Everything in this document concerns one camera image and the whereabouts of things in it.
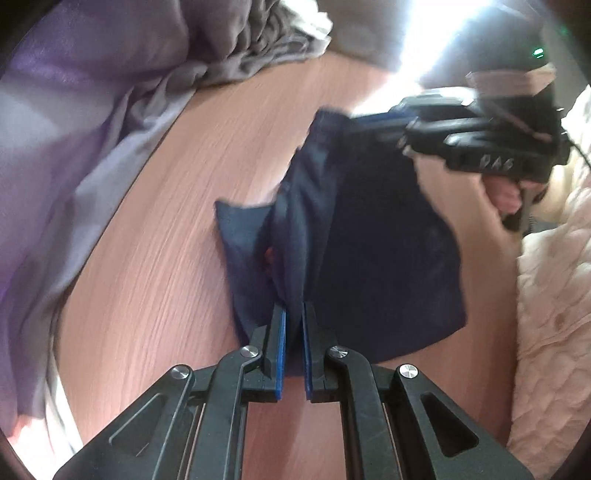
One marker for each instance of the white curtain lining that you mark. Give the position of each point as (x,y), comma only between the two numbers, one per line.
(314,25)

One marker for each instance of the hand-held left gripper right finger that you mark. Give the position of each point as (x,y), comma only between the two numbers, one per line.
(323,369)

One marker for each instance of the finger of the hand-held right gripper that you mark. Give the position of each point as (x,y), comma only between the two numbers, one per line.
(434,106)
(388,131)

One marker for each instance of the person's cream quilted jacket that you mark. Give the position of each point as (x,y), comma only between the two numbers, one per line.
(554,346)

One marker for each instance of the grey curtain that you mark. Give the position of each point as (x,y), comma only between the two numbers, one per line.
(258,46)

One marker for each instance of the purple curtain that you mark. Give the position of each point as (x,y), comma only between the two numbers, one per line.
(69,161)

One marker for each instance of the person's right hand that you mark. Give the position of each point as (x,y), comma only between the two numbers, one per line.
(503,194)

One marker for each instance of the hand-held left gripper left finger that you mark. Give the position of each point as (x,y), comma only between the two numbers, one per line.
(258,369)

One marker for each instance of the dark navy pants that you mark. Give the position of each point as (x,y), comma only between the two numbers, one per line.
(360,240)

